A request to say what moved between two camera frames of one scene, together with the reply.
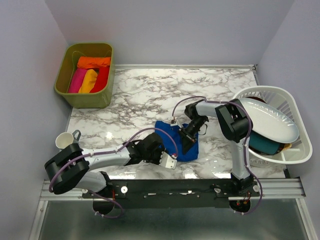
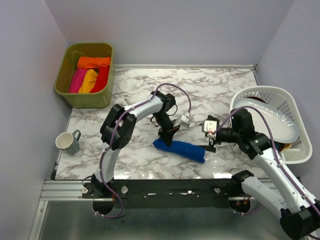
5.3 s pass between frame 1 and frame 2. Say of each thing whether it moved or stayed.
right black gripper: moved
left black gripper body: moved
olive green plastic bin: stayed
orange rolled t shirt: stayed
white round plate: stayed
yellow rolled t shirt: stayed
